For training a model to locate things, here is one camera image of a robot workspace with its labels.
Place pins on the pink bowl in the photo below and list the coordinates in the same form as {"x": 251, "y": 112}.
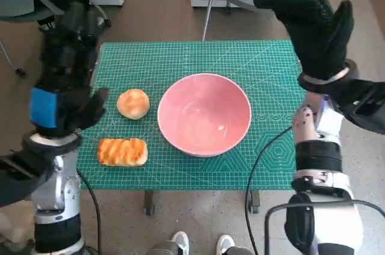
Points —
{"x": 204, "y": 116}

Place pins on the person in beige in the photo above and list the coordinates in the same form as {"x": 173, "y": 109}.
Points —
{"x": 12, "y": 231}

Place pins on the rectangular toy bread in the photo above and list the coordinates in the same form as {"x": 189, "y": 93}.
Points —
{"x": 122, "y": 152}

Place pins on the green cutting mat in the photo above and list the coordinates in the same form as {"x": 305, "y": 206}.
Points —
{"x": 180, "y": 59}

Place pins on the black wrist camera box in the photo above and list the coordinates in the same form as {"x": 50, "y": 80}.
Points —
{"x": 18, "y": 176}
{"x": 364, "y": 104}

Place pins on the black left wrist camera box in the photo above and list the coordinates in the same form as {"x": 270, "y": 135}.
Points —
{"x": 18, "y": 176}

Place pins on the round toy bread bun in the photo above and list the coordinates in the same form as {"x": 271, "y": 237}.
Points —
{"x": 133, "y": 104}

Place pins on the white sneaker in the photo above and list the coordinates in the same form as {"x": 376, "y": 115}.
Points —
{"x": 225, "y": 243}
{"x": 181, "y": 241}

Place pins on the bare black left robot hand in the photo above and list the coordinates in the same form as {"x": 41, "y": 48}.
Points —
{"x": 69, "y": 80}

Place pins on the black table leg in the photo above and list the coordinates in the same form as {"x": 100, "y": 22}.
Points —
{"x": 255, "y": 202}
{"x": 149, "y": 204}

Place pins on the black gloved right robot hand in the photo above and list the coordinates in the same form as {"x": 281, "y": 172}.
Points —
{"x": 312, "y": 32}

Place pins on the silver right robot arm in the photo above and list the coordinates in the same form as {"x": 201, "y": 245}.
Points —
{"x": 319, "y": 158}

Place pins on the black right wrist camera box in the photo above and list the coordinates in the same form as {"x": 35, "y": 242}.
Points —
{"x": 364, "y": 104}

